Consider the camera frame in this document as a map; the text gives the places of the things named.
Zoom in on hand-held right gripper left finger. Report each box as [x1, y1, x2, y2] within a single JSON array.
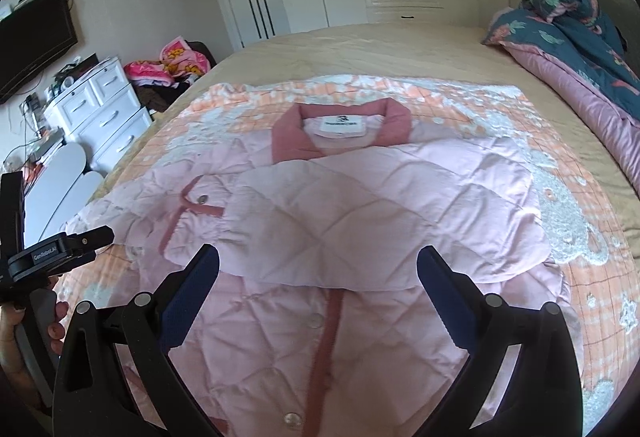
[[52, 244, 241, 437]]

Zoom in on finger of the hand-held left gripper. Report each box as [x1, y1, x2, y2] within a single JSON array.
[[65, 225, 115, 268]]

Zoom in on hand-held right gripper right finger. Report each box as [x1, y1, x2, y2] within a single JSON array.
[[416, 244, 586, 437]]

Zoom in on pink quilted jacket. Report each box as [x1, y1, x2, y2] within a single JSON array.
[[65, 100, 576, 437]]

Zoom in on dark clothes pile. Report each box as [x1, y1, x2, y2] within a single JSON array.
[[134, 77, 192, 114]]

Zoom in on person's left hand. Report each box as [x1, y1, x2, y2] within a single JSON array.
[[0, 299, 69, 388]]

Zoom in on white oval board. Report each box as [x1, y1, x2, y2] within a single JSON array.
[[22, 171, 106, 248], [22, 142, 86, 218]]

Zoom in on white drawer chest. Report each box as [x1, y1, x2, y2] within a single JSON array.
[[47, 56, 154, 175]]

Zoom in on pile of small items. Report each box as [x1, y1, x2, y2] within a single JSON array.
[[50, 53, 101, 93]]

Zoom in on pink red towel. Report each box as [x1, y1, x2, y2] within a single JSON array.
[[123, 60, 174, 88]]

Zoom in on orange white bear blanket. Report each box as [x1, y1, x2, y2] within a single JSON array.
[[50, 74, 636, 437]]

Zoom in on black television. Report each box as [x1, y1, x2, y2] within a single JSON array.
[[0, 0, 79, 104]]

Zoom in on pink yellow printed towel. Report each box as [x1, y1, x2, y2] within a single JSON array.
[[160, 37, 214, 79]]

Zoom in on beige bed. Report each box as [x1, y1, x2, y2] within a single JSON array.
[[95, 20, 640, 368]]

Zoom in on floral teal pink duvet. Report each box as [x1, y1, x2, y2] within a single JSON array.
[[482, 0, 640, 153]]

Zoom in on black hanging straps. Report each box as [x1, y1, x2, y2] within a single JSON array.
[[244, 0, 275, 39]]

